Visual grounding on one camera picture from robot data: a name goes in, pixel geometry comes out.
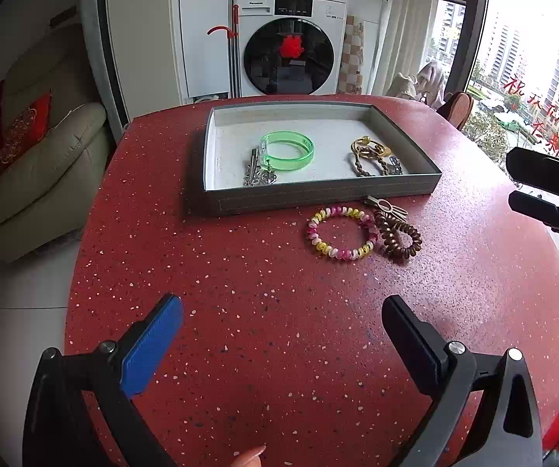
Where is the silver rhinestone hair clip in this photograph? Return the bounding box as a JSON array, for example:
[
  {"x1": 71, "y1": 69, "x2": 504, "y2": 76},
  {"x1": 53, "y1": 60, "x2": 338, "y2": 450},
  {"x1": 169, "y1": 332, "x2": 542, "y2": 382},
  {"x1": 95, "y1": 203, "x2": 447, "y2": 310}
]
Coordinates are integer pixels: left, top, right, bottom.
[{"x1": 244, "y1": 148, "x2": 261, "y2": 186}]

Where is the person's left hand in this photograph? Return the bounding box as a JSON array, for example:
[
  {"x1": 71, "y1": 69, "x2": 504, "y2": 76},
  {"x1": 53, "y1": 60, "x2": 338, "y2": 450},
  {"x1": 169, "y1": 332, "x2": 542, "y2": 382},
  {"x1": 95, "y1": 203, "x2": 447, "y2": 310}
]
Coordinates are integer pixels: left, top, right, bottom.
[{"x1": 233, "y1": 444, "x2": 267, "y2": 467}]

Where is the white cabinet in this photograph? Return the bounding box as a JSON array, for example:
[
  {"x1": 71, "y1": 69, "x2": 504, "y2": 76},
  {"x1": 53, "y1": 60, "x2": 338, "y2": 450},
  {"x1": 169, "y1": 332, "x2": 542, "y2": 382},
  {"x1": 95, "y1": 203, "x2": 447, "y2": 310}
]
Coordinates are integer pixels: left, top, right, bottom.
[{"x1": 107, "y1": 0, "x2": 234, "y2": 104}]

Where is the checkered cloth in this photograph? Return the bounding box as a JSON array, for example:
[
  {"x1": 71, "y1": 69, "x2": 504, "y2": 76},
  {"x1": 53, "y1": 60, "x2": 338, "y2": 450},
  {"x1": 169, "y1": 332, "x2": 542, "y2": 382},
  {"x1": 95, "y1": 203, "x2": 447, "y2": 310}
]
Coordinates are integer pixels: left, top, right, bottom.
[{"x1": 336, "y1": 14, "x2": 364, "y2": 95}]

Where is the brown spiral hair tie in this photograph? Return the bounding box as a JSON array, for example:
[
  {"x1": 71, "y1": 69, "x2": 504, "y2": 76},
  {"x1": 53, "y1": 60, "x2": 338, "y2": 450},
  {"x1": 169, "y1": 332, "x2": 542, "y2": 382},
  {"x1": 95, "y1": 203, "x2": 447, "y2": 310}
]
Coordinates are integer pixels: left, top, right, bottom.
[{"x1": 373, "y1": 209, "x2": 422, "y2": 262}]

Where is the white towel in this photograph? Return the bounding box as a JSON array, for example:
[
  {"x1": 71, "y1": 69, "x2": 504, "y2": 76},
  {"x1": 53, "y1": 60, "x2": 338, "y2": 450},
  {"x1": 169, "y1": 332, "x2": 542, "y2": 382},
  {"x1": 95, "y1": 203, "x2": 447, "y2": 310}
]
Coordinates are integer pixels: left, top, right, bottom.
[{"x1": 415, "y1": 61, "x2": 448, "y2": 108}]

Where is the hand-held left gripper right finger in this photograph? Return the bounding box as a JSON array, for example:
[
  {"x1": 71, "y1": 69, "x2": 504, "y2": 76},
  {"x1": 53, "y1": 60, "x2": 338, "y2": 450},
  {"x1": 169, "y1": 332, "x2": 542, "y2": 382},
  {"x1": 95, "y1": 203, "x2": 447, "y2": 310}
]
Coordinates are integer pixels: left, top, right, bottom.
[{"x1": 381, "y1": 294, "x2": 545, "y2": 467}]

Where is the multicolour spiral hair tie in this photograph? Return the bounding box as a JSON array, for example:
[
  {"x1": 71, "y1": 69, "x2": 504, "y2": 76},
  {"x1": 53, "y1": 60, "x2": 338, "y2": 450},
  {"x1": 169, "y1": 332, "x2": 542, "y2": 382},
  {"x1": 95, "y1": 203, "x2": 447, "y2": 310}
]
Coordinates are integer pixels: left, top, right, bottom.
[{"x1": 307, "y1": 207, "x2": 377, "y2": 261}]

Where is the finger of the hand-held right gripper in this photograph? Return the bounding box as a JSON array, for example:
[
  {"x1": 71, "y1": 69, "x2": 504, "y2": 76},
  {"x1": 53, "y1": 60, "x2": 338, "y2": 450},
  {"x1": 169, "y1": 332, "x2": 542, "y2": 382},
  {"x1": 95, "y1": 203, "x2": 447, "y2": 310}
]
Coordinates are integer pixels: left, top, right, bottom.
[
  {"x1": 505, "y1": 147, "x2": 559, "y2": 201},
  {"x1": 508, "y1": 191, "x2": 559, "y2": 243}
]

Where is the beige sofa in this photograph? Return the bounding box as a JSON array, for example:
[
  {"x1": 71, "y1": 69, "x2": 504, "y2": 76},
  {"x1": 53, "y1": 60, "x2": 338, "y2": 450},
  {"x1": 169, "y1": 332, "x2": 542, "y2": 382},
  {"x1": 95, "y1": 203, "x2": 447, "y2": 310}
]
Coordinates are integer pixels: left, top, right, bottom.
[{"x1": 0, "y1": 29, "x2": 115, "y2": 263}]

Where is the brown chair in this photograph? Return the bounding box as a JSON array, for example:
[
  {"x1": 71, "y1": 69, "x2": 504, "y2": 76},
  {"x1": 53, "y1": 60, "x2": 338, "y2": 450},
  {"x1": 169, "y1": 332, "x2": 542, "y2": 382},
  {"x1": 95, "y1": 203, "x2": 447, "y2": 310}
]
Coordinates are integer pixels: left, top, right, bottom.
[{"x1": 437, "y1": 91, "x2": 473, "y2": 132}]

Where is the beige cloth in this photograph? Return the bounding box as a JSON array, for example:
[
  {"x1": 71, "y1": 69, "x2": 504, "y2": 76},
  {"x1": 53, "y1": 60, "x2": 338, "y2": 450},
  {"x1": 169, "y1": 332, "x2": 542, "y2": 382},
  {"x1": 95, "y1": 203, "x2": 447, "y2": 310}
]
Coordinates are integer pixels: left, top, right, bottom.
[{"x1": 385, "y1": 73, "x2": 419, "y2": 98}]

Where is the silver rhinestone brooch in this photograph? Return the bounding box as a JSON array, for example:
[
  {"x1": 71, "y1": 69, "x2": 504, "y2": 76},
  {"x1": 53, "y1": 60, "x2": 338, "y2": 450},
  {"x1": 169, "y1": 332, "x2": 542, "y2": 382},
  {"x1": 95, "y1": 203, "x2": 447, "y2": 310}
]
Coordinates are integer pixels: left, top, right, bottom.
[{"x1": 255, "y1": 163, "x2": 279, "y2": 186}]

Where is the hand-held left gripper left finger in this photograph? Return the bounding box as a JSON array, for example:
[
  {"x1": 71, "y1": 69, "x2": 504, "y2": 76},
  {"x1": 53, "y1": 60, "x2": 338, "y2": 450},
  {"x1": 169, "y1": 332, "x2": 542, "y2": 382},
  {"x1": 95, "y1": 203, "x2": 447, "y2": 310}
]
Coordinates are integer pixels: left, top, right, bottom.
[{"x1": 23, "y1": 293, "x2": 184, "y2": 467}]

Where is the silver clip on table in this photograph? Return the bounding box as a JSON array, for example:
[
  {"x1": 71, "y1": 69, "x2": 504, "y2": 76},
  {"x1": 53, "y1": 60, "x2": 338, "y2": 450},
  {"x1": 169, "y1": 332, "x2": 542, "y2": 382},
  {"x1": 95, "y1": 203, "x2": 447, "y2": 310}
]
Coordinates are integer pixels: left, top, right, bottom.
[{"x1": 364, "y1": 195, "x2": 409, "y2": 222}]

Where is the grey jewelry tray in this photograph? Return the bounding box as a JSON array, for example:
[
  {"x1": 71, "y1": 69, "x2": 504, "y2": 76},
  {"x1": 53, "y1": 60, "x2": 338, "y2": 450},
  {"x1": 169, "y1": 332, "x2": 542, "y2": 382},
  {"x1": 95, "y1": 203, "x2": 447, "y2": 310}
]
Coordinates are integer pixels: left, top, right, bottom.
[{"x1": 185, "y1": 101, "x2": 443, "y2": 217}]

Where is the white curtain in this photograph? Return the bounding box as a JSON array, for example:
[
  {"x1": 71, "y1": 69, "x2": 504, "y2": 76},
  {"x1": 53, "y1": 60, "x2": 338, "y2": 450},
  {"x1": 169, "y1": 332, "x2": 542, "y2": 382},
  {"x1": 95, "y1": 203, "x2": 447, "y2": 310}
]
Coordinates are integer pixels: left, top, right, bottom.
[{"x1": 377, "y1": 0, "x2": 445, "y2": 98}]

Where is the white washing machine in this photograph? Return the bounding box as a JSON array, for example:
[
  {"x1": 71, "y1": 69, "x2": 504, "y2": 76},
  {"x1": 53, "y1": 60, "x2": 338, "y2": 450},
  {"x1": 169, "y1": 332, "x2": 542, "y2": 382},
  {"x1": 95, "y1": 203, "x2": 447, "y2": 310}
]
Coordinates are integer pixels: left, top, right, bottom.
[{"x1": 233, "y1": 0, "x2": 348, "y2": 98}]

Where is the green translucent bangle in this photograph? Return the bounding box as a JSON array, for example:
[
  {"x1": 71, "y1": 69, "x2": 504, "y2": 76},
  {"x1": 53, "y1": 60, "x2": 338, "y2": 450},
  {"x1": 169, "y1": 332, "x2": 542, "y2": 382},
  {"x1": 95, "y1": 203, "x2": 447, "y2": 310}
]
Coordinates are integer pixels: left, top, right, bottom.
[{"x1": 259, "y1": 130, "x2": 315, "y2": 174}]

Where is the yellow cord bracelet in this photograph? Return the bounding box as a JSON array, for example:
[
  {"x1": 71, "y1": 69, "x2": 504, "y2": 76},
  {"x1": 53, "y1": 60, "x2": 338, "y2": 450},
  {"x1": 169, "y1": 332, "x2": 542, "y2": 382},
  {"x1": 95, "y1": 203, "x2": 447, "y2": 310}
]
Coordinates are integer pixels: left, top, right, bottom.
[{"x1": 350, "y1": 136, "x2": 392, "y2": 161}]

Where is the red embroidered cushion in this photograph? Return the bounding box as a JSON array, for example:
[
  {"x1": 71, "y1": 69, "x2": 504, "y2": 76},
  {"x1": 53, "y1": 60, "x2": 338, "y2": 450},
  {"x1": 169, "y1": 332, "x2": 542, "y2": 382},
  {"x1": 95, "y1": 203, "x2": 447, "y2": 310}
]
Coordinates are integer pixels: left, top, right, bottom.
[{"x1": 0, "y1": 90, "x2": 53, "y2": 171}]

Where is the brown braided bracelet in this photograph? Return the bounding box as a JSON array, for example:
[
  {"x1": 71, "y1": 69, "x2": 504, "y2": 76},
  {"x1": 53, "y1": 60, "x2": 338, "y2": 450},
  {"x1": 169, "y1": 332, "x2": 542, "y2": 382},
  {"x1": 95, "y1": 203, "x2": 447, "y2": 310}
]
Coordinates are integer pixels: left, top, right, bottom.
[{"x1": 349, "y1": 148, "x2": 391, "y2": 178}]

